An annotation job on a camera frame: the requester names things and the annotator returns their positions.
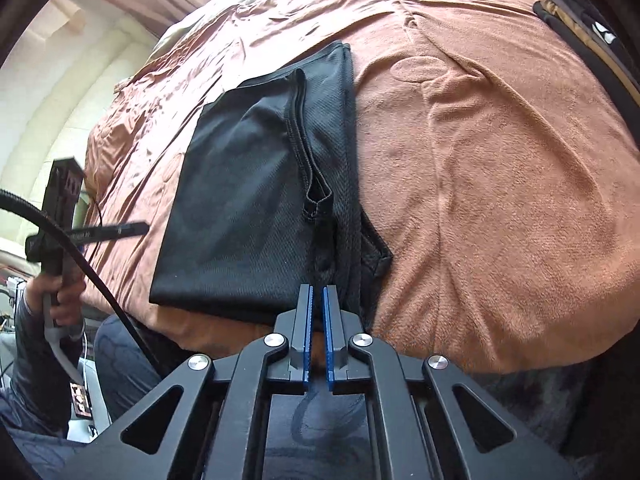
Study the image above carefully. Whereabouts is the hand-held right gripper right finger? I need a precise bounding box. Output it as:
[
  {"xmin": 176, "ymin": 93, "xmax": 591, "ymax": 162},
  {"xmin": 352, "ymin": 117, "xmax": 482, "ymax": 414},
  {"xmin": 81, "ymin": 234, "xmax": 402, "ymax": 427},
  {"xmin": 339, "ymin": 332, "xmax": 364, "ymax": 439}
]
[{"xmin": 324, "ymin": 285, "xmax": 582, "ymax": 480}]

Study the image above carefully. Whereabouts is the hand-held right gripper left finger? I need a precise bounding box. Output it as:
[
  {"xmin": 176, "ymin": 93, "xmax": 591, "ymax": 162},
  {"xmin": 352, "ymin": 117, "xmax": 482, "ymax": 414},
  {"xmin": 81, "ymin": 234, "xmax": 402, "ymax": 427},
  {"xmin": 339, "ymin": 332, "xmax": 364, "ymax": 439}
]
[{"xmin": 60, "ymin": 284, "xmax": 326, "ymax": 480}]

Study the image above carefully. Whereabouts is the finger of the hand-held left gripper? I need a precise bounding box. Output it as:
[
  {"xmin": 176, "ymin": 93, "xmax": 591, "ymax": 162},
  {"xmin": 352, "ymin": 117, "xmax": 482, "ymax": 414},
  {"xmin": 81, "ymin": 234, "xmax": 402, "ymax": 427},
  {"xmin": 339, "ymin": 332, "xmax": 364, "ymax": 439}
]
[{"xmin": 62, "ymin": 219, "xmax": 151, "ymax": 247}]

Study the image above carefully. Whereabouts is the black mesh t-shirt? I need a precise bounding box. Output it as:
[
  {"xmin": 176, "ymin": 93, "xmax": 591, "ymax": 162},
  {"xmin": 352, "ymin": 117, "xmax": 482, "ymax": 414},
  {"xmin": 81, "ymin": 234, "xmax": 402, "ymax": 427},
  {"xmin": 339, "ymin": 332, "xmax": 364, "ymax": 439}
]
[{"xmin": 149, "ymin": 40, "xmax": 396, "ymax": 332}]

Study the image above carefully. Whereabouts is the person's left forearm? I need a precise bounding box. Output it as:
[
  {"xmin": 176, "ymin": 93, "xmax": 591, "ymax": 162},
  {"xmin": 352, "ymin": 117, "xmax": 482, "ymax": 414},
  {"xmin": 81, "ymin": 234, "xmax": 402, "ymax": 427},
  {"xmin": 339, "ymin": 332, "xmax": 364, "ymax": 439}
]
[{"xmin": 0, "ymin": 285, "xmax": 83, "ymax": 433}]

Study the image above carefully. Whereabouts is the stack of folded clothes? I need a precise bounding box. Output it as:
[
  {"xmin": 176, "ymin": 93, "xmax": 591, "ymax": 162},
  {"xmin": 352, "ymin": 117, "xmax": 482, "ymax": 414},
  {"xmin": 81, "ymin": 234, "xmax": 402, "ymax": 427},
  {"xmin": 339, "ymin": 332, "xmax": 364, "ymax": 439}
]
[{"xmin": 531, "ymin": 0, "xmax": 633, "ymax": 128}]

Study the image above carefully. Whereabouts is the person's left hand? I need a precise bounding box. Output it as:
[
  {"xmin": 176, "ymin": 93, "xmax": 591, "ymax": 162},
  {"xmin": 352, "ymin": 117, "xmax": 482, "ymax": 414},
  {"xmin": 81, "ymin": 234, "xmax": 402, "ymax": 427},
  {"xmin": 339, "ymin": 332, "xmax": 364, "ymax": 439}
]
[{"xmin": 24, "ymin": 264, "xmax": 89, "ymax": 330}]

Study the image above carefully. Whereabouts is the cream padded headboard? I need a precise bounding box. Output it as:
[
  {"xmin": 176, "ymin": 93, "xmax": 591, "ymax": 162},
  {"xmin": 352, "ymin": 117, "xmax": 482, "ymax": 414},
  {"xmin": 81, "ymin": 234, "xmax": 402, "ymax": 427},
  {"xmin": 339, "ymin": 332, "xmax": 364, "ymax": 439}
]
[{"xmin": 0, "ymin": 0, "xmax": 168, "ymax": 183}]

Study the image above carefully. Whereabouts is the small brown box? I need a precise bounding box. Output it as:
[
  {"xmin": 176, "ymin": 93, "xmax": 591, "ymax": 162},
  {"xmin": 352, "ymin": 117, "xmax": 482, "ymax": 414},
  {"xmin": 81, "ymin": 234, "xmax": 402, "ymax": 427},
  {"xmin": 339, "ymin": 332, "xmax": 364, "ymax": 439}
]
[{"xmin": 70, "ymin": 382, "xmax": 94, "ymax": 418}]

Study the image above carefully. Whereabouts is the pale green bed sheet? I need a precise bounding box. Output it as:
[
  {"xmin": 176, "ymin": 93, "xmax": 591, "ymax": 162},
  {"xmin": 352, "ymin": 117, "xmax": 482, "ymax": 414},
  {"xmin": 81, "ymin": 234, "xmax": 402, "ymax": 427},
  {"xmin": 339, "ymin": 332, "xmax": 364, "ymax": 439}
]
[{"xmin": 147, "ymin": 7, "xmax": 211, "ymax": 68}]

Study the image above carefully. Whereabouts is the dark fuzzy cloth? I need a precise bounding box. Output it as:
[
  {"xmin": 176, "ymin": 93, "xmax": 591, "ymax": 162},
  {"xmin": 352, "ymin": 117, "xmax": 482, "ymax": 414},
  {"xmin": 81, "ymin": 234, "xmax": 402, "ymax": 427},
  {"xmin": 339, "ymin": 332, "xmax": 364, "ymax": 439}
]
[{"xmin": 480, "ymin": 360, "xmax": 601, "ymax": 476}]

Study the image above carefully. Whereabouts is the brown fleece blanket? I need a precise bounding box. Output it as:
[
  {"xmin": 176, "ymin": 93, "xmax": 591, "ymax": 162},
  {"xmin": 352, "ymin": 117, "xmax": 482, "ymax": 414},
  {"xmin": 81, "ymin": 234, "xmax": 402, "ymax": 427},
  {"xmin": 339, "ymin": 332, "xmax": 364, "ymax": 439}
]
[{"xmin": 80, "ymin": 0, "xmax": 640, "ymax": 377}]

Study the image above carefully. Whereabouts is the thick black gripper cable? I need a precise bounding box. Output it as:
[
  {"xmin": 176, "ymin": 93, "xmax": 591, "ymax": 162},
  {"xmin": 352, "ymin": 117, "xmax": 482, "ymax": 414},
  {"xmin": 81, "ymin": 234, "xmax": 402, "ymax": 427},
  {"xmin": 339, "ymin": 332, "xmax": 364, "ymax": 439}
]
[{"xmin": 0, "ymin": 187, "xmax": 163, "ymax": 368}]

